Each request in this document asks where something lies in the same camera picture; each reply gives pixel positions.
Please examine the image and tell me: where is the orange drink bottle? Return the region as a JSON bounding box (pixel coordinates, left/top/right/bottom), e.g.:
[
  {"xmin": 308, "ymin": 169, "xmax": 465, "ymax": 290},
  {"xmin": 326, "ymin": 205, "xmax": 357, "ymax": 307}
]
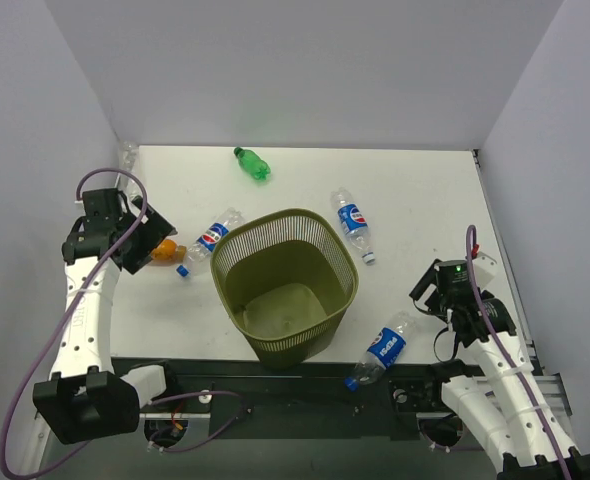
[{"xmin": 150, "ymin": 238, "xmax": 187, "ymax": 265}]

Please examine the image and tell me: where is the Pepsi bottle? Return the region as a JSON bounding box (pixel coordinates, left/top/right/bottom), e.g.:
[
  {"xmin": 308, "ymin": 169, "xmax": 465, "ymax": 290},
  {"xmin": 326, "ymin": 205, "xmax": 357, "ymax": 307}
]
[
  {"xmin": 176, "ymin": 208, "xmax": 245, "ymax": 278},
  {"xmin": 344, "ymin": 312, "xmax": 417, "ymax": 392},
  {"xmin": 331, "ymin": 188, "xmax": 376, "ymax": 265}
]

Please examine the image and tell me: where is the clear unlabelled plastic bottle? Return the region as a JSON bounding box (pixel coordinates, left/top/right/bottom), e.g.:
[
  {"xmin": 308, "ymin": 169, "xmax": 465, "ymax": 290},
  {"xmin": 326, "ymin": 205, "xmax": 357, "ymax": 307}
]
[{"xmin": 118, "ymin": 141, "xmax": 140, "ymax": 199}]

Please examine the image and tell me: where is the green plastic bottle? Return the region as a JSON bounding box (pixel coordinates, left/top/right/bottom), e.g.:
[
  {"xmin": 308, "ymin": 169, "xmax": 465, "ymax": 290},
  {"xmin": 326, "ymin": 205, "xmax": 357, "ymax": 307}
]
[{"xmin": 233, "ymin": 147, "xmax": 271, "ymax": 182}]

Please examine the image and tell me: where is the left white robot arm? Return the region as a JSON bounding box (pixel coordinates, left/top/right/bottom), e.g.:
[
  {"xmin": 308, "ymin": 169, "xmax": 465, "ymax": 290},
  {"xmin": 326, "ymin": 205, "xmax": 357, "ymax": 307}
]
[{"xmin": 32, "ymin": 188, "xmax": 181, "ymax": 444}]

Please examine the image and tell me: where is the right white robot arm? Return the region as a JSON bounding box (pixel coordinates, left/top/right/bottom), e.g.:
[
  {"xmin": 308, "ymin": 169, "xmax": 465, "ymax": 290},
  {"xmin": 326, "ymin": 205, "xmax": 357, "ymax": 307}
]
[{"xmin": 410, "ymin": 255, "xmax": 590, "ymax": 479}]

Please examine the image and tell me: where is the olive green mesh bin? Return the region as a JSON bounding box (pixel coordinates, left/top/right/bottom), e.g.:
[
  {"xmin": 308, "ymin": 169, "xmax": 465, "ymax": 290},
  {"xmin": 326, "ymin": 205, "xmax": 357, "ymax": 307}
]
[{"xmin": 210, "ymin": 208, "xmax": 359, "ymax": 370}]

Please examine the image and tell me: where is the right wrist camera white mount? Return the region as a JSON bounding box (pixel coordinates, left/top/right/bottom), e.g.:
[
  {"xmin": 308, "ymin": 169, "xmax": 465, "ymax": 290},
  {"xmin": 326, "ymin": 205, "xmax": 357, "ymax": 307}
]
[{"xmin": 466, "ymin": 244, "xmax": 499, "ymax": 291}]

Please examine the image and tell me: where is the aluminium frame rail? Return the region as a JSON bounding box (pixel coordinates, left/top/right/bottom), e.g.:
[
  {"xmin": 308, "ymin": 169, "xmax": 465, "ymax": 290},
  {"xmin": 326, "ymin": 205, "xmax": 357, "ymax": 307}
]
[{"xmin": 475, "ymin": 375, "xmax": 572, "ymax": 418}]

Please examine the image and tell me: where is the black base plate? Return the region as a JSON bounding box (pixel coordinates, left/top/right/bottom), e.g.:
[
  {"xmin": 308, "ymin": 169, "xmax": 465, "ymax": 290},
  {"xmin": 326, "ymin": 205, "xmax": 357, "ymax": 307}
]
[{"xmin": 109, "ymin": 357, "xmax": 446, "ymax": 442}]

